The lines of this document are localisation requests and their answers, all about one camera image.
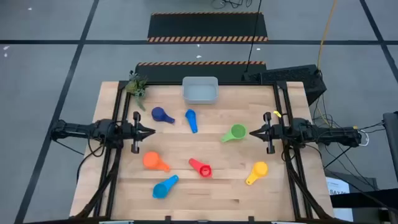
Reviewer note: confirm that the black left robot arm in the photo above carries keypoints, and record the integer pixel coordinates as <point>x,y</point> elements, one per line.
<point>77,129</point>

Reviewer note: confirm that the small blue measuring cup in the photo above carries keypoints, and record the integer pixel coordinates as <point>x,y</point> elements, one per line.
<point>191,118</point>

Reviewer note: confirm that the black cart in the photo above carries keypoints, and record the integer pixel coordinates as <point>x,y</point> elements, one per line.
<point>363,199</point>

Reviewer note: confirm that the black aluminium table frame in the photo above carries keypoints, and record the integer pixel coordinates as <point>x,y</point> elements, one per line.
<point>164,83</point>

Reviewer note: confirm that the yellow tag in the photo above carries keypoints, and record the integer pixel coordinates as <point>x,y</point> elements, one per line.
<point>277,114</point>

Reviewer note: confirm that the white paper sign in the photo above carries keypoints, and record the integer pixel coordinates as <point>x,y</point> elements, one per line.
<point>337,186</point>

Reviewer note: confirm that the artificial succulent plant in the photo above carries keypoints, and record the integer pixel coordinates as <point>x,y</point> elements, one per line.
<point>136,87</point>

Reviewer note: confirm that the grey plastic basket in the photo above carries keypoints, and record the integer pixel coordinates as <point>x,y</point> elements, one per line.
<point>200,93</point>

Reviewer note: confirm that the red measuring cup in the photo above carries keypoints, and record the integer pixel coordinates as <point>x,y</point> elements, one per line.
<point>203,170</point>

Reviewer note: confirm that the yellow measuring cup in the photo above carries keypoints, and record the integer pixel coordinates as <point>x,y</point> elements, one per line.
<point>259,169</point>

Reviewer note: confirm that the orange measuring cup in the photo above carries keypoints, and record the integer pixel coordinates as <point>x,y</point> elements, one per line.
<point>151,160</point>

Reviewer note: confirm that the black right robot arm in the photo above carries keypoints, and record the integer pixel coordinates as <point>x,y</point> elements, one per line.
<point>326,133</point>

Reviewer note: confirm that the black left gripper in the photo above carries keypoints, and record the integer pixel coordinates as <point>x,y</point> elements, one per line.
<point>127,132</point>

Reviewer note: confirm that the black hazard-striped floor mat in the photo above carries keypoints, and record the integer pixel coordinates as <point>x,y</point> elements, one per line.
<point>174,72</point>
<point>205,26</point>

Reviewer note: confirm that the dark grey panel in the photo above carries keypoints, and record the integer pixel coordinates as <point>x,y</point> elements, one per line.
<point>391,140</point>

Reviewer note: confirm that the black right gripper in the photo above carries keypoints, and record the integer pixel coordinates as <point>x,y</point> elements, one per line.
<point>276,132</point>

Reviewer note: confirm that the navy blue measuring cup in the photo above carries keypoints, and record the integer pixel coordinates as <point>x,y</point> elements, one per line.
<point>159,114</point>

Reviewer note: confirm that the light blue measuring cup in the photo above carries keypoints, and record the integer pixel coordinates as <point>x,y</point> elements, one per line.
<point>160,189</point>

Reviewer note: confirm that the black computer case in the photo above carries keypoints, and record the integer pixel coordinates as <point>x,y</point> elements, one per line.
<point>289,76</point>

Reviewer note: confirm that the green measuring cup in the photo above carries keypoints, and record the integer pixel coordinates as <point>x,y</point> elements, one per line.
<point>237,131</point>

